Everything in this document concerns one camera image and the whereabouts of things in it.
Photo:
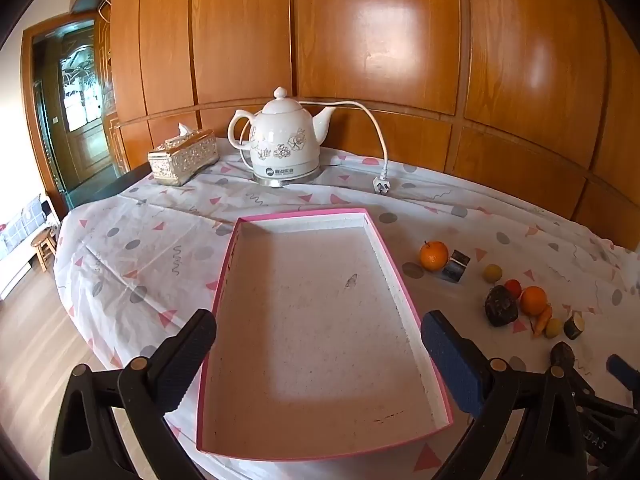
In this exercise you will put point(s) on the purple eggplant chunk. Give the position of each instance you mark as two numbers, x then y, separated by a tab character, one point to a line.
575	327

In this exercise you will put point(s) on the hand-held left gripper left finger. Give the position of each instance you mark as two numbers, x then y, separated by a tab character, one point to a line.
187	355

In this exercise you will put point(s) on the white tissue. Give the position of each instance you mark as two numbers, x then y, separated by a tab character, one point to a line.
184	130

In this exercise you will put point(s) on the small red tomato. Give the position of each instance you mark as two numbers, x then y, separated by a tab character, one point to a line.
513	287

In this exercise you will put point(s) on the small carrot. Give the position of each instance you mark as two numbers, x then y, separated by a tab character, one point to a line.
541	321

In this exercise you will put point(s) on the purple chunk with pale top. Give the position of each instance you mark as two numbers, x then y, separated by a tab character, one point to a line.
455	267

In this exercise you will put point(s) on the silver kettle base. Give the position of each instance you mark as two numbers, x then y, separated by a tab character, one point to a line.
305	178

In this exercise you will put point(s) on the sofa with plaid cushions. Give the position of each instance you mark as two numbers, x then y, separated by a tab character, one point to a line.
20	225

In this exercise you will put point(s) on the orange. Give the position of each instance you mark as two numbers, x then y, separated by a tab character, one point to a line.
534	300
433	256

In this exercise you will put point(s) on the white floral ceramic kettle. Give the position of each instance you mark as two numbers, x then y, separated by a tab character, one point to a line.
280	130

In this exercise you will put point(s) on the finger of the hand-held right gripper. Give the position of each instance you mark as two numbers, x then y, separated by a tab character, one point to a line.
562	352
622	369

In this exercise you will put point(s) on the wooden glass door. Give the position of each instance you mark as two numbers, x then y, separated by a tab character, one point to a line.
85	150

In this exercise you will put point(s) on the silver embossed tissue box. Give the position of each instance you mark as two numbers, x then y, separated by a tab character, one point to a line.
185	160

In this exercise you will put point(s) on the small yellow round fruit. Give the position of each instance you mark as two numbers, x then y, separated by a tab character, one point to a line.
554	328
492	272

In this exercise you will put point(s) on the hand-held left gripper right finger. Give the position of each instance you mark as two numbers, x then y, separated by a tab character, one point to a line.
450	360

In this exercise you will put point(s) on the dark brown round fruit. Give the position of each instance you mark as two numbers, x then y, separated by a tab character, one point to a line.
501	306

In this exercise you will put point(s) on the pink shallow cardboard box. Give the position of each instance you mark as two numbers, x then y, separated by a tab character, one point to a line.
310	335

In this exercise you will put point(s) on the small wooden stool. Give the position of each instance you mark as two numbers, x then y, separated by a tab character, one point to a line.
42	242

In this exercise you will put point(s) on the white patterned tablecloth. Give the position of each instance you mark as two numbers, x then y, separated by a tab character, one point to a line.
150	240

